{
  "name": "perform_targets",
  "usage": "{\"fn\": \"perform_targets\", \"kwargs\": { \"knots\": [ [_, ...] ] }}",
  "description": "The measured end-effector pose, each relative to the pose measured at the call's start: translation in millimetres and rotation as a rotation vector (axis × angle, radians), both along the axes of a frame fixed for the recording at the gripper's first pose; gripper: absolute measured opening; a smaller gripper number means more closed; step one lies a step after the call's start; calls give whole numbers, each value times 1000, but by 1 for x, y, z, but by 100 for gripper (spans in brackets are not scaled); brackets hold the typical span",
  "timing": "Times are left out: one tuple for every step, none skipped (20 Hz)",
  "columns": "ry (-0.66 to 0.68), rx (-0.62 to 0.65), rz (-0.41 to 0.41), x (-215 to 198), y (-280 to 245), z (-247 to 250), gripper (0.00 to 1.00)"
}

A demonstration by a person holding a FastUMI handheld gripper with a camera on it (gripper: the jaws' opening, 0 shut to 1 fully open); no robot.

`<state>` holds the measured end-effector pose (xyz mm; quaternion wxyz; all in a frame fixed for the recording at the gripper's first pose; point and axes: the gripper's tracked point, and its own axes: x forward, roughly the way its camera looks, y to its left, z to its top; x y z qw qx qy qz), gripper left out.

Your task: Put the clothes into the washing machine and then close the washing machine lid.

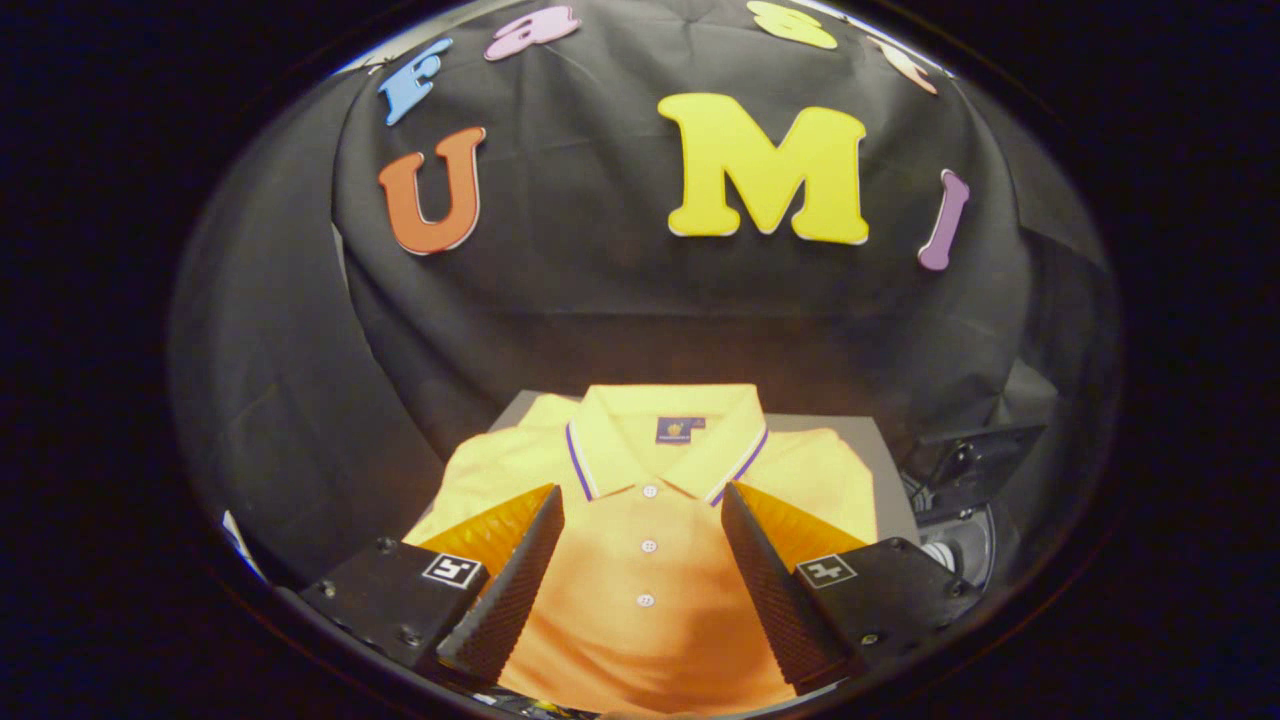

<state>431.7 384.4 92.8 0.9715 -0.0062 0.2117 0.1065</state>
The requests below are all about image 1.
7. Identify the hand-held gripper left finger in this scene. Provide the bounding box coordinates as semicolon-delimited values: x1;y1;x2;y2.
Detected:
300;484;567;687

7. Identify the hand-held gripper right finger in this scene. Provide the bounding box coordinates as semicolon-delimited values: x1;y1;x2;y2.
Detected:
720;481;976;695

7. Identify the orange polo shirt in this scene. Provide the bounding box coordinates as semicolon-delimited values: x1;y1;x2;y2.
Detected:
402;384;881;717

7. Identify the dark washing machine lid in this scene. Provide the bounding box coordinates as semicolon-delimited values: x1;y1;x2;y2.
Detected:
915;422;1048;521

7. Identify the grey cabinet with dark top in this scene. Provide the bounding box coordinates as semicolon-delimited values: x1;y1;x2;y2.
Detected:
490;390;921;546

